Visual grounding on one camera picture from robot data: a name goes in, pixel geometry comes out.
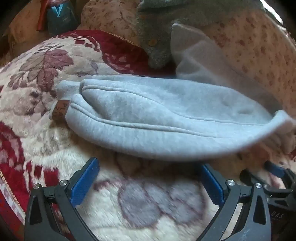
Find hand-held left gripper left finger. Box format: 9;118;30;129
24;157;100;241

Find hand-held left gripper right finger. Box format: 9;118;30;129
200;163;271;241

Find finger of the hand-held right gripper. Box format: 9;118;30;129
264;160;296;189
240;170;272;194

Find grey fleece pants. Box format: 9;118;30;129
49;23;296;162

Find red and cream floral blanket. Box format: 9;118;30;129
0;30;296;241

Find beige floral sofa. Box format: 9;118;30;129
77;0;296;116

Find tan cushion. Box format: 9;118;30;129
7;0;55;58

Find teal bag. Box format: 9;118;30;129
47;2;78;37

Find grey-green knitted sweater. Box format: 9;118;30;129
136;0;266;69

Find red cloth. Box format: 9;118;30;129
36;0;51;32

